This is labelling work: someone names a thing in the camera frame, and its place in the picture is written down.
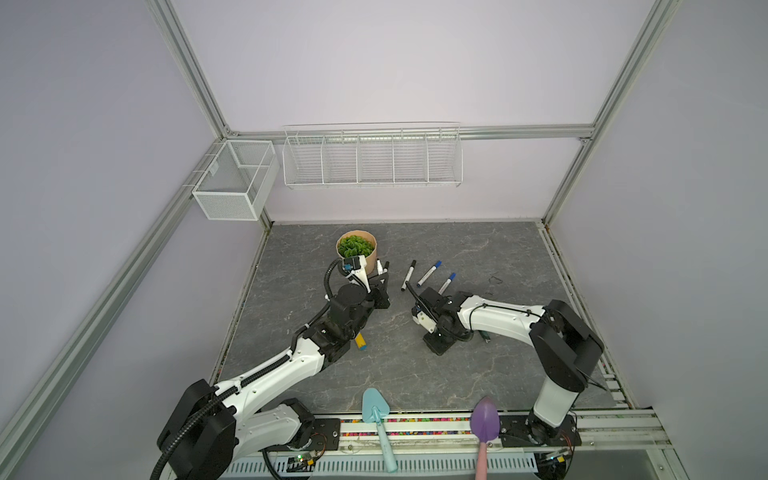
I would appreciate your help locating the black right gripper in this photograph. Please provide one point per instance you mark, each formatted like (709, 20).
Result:
(433, 345)

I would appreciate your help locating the white marker black tip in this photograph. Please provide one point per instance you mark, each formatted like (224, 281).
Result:
(447, 283)

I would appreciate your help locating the teal fork yellow handle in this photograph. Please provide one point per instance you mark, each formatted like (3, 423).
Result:
(360, 342)

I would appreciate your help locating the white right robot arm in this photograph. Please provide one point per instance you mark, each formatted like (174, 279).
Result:
(567, 348)

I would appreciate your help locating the white wire wall shelf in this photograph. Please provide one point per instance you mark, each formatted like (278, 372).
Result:
(373, 155)

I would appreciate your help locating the purple garden trowel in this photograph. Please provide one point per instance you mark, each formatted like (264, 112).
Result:
(485, 425)

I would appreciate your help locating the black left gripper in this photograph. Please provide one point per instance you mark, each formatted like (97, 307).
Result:
(379, 291)

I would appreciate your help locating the teal garden trowel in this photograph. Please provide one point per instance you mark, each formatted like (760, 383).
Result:
(375, 409)

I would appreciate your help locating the white mesh wall basket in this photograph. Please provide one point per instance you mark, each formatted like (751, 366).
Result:
(237, 182)

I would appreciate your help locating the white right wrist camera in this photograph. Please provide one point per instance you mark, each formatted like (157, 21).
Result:
(423, 320)

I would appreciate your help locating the white marker blue end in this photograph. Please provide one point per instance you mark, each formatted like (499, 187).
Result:
(429, 273)

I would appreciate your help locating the beige faceted plant pot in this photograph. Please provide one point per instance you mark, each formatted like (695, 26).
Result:
(372, 259)

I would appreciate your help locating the green artificial plant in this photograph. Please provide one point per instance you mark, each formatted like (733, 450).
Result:
(355, 245)

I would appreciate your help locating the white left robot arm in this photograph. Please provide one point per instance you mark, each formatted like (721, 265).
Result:
(213, 424)

